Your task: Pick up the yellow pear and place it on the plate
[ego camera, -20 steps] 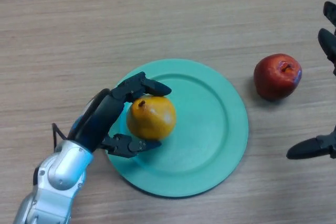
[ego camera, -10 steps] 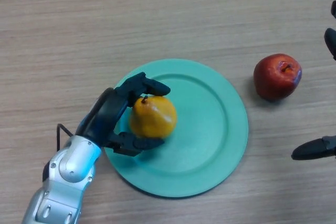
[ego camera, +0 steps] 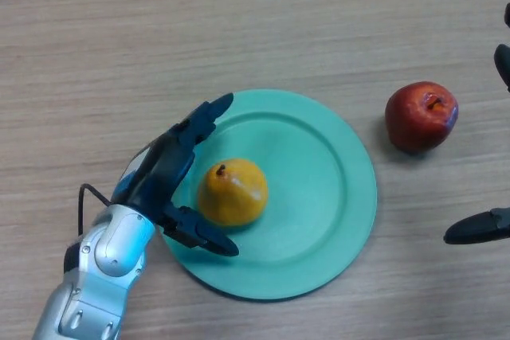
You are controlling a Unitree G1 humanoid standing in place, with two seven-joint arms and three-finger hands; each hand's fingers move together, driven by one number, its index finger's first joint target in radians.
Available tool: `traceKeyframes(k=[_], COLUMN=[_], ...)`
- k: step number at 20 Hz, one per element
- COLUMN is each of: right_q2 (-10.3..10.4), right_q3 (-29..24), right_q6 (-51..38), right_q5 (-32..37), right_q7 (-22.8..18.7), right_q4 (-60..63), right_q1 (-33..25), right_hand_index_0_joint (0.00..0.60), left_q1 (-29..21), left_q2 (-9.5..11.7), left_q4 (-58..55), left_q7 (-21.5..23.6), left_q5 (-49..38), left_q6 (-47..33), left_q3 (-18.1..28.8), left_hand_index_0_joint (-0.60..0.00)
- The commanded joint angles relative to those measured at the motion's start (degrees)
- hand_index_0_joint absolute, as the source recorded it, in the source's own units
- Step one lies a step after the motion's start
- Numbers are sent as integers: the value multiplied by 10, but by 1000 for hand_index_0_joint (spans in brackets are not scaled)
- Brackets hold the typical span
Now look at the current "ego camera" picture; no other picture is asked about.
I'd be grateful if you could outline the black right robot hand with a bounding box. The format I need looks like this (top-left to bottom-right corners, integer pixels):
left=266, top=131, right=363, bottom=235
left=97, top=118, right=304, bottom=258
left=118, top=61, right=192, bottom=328
left=443, top=2, right=510, bottom=245

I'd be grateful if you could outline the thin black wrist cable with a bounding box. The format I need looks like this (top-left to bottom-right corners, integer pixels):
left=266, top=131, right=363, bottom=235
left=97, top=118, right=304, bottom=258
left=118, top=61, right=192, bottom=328
left=77, top=183, right=111, bottom=236

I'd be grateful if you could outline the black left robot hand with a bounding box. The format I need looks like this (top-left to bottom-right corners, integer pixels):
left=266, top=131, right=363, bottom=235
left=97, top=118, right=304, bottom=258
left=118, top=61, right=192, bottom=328
left=110, top=92, right=240, bottom=258

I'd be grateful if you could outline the yellow pear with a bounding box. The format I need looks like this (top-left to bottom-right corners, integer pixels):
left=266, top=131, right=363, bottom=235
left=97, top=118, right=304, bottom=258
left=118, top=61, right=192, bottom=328
left=197, top=158, right=269, bottom=228

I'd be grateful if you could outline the green round plate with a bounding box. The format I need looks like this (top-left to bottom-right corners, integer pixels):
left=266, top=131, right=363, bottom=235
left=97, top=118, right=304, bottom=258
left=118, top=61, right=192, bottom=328
left=161, top=88, right=378, bottom=300

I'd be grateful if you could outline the red apple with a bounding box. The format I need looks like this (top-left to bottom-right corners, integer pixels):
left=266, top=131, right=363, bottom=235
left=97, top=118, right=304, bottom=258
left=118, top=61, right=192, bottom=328
left=384, top=80, right=459, bottom=154

